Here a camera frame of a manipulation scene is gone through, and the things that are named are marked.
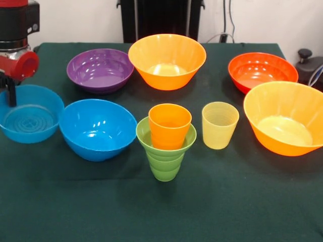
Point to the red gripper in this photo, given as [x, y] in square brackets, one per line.
[17, 66]

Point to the shallow translucent blue bowl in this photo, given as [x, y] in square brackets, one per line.
[32, 126]

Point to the round blue plastic bowl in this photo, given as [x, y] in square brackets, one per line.
[98, 136]

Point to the green plastic bowl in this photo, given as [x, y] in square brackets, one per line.
[143, 136]

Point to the orange plastic cup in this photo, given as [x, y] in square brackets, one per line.
[169, 133]

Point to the green plastic cup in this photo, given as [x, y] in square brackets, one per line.
[165, 171]

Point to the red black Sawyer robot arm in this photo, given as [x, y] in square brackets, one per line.
[15, 25]

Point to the black office chair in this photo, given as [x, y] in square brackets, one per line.
[36, 49]

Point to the purple plastic bowl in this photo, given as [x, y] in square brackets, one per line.
[101, 73]

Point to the large orange plastic bowl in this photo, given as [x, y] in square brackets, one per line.
[166, 60]
[282, 126]

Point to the yellow plastic cup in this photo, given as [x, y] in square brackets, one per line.
[219, 136]

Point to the dark green tablecloth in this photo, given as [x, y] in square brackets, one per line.
[202, 201]

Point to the red plastic bowl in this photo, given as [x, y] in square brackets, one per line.
[262, 70]

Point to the black chair with knob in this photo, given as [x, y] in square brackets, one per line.
[310, 65]

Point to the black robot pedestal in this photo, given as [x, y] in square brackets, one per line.
[161, 20]

